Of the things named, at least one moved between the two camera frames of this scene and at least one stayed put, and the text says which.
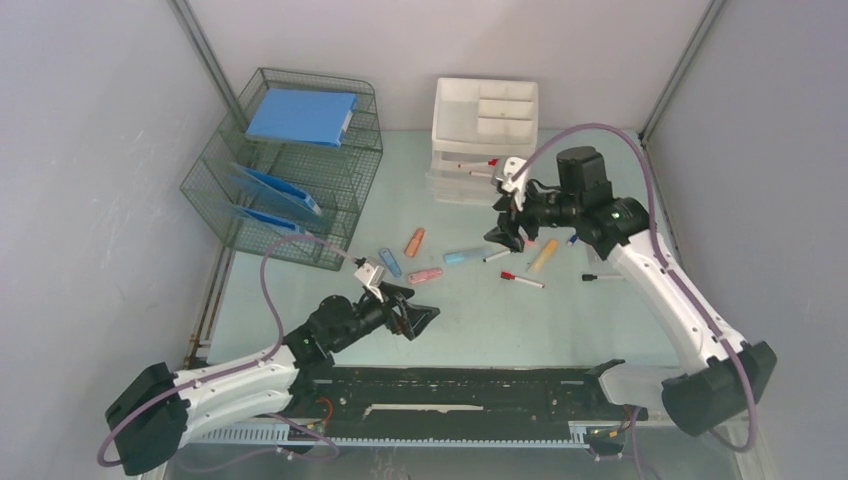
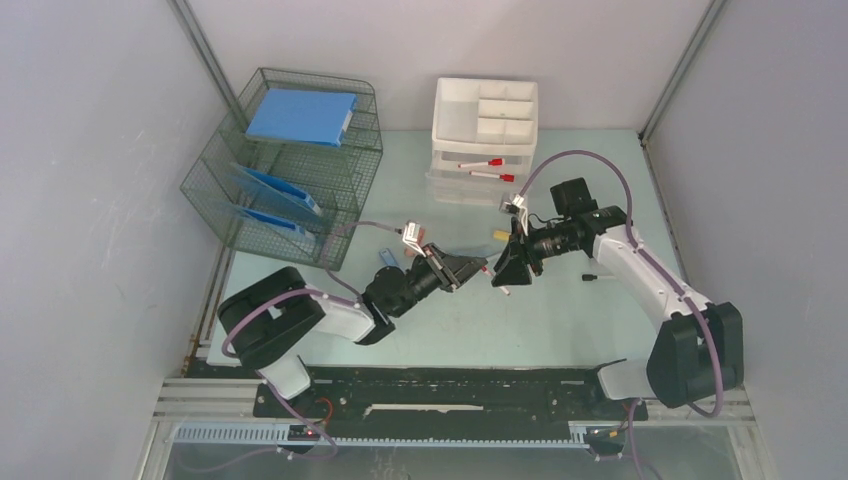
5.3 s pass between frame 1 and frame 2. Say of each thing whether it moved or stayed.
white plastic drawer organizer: stayed
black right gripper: moved
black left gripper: moved
